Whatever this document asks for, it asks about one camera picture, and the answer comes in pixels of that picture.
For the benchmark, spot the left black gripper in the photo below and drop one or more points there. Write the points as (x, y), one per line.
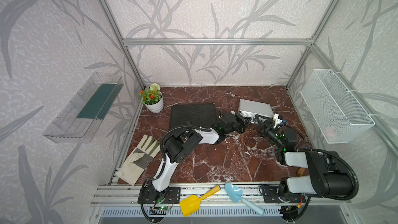
(241, 123)

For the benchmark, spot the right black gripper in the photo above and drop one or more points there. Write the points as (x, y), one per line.
(269, 125)

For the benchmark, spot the silver aluminium poker case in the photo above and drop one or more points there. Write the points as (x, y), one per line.
(249, 108)

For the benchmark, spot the black poker case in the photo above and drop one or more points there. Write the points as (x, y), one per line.
(199, 115)

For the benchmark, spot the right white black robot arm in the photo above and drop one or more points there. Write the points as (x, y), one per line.
(329, 176)

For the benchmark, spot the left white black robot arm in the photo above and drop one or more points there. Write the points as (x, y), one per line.
(179, 142)

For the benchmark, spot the pink object in basket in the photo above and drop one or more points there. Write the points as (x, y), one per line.
(330, 132)

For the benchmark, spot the light blue toy shovel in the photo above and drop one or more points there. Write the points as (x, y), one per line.
(235, 194)

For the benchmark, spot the potted plant red flowers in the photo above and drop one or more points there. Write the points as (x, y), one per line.
(152, 98)

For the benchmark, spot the yellow toy shovel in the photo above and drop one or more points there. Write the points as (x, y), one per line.
(192, 203)

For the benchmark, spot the small circuit board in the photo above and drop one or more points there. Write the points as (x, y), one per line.
(162, 208)

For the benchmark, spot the beige green work glove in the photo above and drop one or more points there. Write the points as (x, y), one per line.
(138, 160)

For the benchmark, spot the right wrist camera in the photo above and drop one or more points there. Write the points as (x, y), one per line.
(277, 121)

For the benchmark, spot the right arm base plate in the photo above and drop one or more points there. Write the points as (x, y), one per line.
(270, 194)

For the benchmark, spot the white wire mesh basket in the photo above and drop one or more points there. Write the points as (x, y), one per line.
(333, 104)

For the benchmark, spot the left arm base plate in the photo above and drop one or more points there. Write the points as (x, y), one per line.
(149, 195)

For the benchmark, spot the clear plastic wall shelf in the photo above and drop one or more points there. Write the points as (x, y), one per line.
(81, 118)

